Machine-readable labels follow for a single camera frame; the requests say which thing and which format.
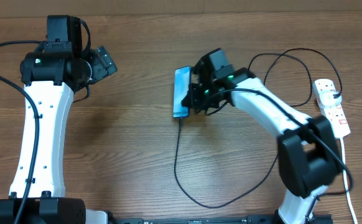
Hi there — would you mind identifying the white power strip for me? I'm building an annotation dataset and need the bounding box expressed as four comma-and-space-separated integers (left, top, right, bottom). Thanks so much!
312, 79, 351, 139

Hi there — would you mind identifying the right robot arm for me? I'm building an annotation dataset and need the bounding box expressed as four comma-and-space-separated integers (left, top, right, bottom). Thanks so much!
173, 49, 346, 223

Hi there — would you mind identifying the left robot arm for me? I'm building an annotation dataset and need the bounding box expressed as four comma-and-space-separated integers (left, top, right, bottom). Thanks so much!
0, 16, 117, 223

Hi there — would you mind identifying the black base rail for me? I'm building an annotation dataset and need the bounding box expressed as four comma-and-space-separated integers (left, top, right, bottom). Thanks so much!
106, 213, 334, 224

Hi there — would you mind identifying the white charger plug adapter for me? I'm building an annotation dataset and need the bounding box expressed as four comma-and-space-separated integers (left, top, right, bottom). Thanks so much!
318, 91, 342, 108

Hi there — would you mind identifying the blue Galaxy smartphone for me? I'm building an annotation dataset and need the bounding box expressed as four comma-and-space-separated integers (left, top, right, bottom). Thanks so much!
173, 66, 191, 118

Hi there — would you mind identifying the white power strip cord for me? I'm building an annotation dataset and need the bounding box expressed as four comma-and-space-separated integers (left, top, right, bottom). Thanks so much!
339, 137, 359, 224

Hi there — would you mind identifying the black USB charging cable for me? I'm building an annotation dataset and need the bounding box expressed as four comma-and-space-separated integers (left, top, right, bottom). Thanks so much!
173, 47, 343, 210

